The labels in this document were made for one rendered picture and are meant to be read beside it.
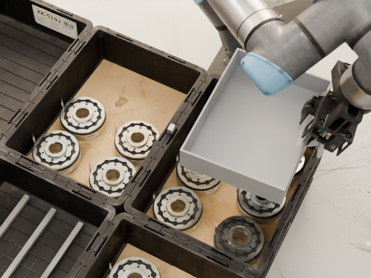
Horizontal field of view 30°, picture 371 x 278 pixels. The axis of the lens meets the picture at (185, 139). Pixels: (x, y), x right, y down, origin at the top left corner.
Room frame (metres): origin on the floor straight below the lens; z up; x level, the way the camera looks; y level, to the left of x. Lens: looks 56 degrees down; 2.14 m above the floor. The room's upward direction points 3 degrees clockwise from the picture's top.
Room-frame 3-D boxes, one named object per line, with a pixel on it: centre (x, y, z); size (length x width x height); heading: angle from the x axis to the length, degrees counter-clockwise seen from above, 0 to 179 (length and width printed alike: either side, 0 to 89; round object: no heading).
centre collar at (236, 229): (0.62, -0.12, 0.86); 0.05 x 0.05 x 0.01
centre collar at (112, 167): (0.75, 0.15, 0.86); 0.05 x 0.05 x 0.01
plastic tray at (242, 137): (0.76, -0.13, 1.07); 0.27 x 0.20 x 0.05; 158
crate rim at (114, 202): (0.88, 0.17, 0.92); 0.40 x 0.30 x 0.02; 155
